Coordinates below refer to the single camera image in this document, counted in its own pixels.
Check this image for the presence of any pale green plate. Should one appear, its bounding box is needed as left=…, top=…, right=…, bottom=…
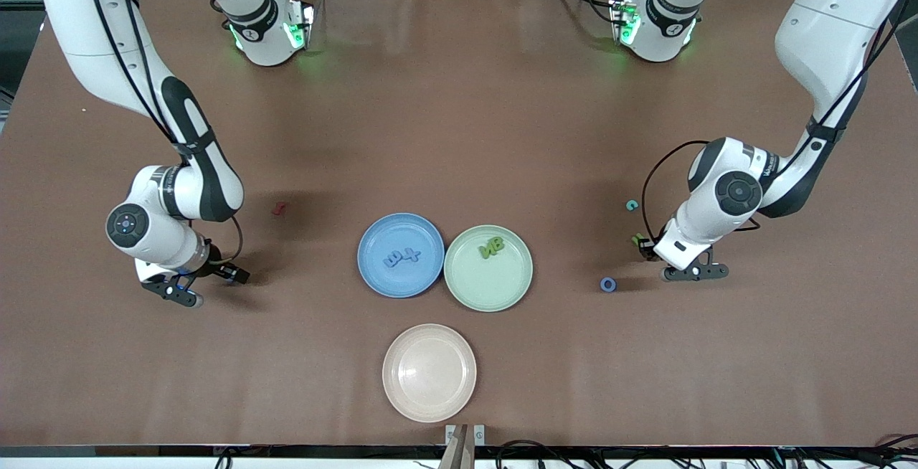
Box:
left=443, top=224, right=534, bottom=313

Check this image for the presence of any blue plate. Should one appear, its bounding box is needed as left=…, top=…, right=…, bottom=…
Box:
left=356, top=212, right=446, bottom=299

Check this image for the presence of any beige plate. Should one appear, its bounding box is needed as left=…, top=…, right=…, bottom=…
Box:
left=382, top=323, right=478, bottom=424

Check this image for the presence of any brown table cover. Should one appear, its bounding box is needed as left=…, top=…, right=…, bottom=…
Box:
left=0, top=0, right=918, bottom=450

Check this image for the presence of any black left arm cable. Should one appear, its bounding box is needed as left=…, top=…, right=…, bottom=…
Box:
left=640, top=0, right=915, bottom=244

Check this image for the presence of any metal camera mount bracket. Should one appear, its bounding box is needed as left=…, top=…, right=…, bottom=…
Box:
left=439, top=424, right=486, bottom=469

